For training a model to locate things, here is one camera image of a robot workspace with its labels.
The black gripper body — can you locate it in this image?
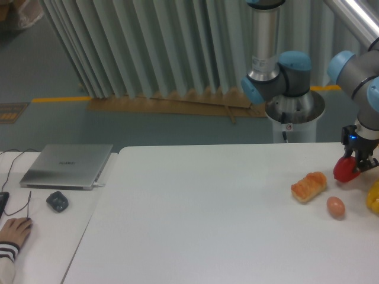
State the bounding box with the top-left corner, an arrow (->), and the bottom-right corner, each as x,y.
341,125 -> 378,159

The red bell pepper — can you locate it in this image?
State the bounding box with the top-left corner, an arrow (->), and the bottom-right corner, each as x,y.
333,157 -> 361,183

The yellow bell pepper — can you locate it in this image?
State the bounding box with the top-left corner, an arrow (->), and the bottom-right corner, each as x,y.
366,180 -> 379,214

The black computer mouse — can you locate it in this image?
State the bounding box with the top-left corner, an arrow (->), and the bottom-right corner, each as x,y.
24,218 -> 33,230

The striped sleeve forearm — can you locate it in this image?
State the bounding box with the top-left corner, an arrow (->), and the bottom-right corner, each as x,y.
1,241 -> 20,284

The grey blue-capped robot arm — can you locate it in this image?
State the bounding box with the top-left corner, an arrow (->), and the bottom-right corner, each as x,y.
241,1 -> 378,182

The person's hand on mouse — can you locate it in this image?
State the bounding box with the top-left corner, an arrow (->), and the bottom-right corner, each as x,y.
1,218 -> 31,249

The orange braided bread loaf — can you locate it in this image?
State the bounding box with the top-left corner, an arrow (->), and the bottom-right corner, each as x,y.
291,172 -> 327,204

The brown egg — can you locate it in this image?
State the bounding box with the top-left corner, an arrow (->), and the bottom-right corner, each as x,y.
326,196 -> 346,220

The brown cardboard sheet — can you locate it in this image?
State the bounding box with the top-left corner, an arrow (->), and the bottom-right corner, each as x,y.
87,86 -> 266,123

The pale green folding curtain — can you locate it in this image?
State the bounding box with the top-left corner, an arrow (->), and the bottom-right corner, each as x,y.
38,0 -> 379,98

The silver closed laptop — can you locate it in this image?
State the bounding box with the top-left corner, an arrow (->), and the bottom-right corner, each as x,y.
20,144 -> 113,190

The black earbud case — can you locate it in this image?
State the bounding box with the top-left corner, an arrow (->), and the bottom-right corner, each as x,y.
46,191 -> 69,213

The black keyboard edge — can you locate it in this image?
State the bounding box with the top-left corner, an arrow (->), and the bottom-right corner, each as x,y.
0,192 -> 9,218

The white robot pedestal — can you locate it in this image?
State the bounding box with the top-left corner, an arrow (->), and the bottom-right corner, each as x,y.
265,91 -> 325,143

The black laptop cable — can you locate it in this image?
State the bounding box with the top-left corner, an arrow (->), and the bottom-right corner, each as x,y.
0,148 -> 40,193

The black mouse cable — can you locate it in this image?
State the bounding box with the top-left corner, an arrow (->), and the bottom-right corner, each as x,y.
4,191 -> 33,220

